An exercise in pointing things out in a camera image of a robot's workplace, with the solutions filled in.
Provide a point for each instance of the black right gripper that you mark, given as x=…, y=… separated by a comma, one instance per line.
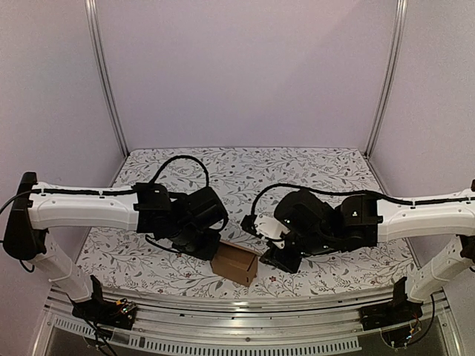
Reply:
x=282, y=260

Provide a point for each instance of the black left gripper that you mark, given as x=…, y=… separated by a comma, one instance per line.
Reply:
x=208, y=252

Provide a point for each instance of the brown cardboard box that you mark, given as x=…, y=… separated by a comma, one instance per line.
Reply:
x=235, y=263

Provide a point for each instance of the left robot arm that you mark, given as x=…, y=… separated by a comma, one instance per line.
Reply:
x=188, y=221

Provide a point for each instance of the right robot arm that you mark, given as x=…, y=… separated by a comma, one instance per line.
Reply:
x=302, y=225

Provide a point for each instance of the floral patterned table mat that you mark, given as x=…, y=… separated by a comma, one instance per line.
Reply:
x=242, y=176

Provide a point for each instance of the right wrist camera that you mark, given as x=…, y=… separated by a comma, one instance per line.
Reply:
x=265, y=228

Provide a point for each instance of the aluminium front rail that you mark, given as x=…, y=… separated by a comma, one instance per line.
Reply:
x=177, y=325

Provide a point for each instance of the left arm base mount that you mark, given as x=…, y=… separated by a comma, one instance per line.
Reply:
x=119, y=314

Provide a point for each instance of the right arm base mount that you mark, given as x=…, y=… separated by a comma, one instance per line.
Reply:
x=398, y=310

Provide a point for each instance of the left aluminium frame post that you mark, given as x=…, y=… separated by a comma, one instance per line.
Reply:
x=104, y=77

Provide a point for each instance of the aluminium frame post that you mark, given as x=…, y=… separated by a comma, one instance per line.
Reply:
x=104, y=77
x=389, y=76

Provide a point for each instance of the right aluminium frame post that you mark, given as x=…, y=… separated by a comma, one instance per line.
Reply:
x=389, y=76

